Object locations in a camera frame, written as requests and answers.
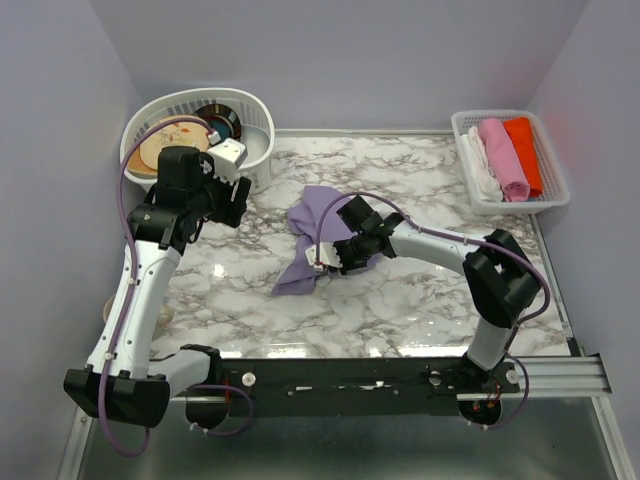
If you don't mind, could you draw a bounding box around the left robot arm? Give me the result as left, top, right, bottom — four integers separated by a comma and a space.
63, 141, 251, 428

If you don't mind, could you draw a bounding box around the dark teal plate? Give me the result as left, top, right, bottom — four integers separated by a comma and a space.
208, 118, 234, 141

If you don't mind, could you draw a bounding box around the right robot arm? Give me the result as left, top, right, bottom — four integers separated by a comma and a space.
329, 195, 551, 392

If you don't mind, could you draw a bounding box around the purple t shirt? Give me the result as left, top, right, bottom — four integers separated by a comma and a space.
271, 186, 382, 296

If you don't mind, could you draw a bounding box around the white oval dish basket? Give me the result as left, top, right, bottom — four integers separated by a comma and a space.
120, 87, 275, 193

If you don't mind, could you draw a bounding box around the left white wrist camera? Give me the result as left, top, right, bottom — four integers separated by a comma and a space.
206, 138, 248, 184

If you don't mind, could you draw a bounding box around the orange leaf shaped plate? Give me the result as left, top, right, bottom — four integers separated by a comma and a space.
127, 148, 157, 178

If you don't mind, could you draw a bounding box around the pink rolled t shirt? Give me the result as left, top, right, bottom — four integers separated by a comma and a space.
478, 118, 530, 202

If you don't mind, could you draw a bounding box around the black rimmed plate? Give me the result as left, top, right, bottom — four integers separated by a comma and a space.
193, 103, 242, 141

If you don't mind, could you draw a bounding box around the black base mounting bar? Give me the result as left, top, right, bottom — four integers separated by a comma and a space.
185, 357, 520, 417

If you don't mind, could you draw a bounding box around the orange rolled t shirt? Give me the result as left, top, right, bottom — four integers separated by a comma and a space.
503, 117, 544, 198

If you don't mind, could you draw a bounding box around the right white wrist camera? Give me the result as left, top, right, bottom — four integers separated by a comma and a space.
304, 242, 342, 273

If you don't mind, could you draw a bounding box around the white rolled t shirt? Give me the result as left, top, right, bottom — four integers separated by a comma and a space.
460, 126, 503, 202

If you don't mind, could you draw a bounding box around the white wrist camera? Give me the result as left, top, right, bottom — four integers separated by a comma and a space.
206, 138, 248, 184
304, 242, 342, 273

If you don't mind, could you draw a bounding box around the beige cup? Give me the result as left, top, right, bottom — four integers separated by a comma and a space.
102, 295, 115, 324

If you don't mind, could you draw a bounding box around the beige floral plate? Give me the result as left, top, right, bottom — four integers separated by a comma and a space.
139, 115, 209, 170

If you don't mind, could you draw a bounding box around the white rectangular tray basket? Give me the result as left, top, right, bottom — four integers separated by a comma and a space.
451, 110, 570, 215

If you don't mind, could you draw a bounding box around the aluminium rail frame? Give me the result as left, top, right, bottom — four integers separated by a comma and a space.
520, 355, 612, 399

